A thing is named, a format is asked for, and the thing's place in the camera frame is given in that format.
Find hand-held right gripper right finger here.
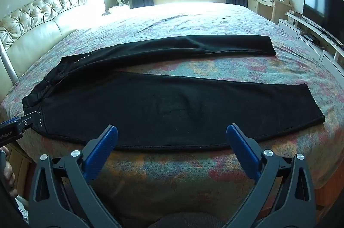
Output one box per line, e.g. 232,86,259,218
223,123,317,228

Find cream tufted headboard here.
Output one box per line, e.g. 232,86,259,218
0,0,106,85

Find silver metal bar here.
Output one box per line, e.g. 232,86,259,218
0,43,20,84

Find black pants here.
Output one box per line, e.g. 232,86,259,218
22,35,326,152

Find white television stand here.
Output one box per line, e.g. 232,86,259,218
278,11,344,85

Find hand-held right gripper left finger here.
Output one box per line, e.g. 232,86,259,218
28,124,122,228

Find floral bedspread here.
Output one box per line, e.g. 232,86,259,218
0,2,344,220

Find black flat television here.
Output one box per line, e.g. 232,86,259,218
302,0,344,46

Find cream dressing table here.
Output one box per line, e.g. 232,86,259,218
246,0,293,25

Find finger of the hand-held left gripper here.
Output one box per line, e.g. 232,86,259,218
0,111,41,135

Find person's left hand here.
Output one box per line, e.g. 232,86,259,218
0,147,19,199

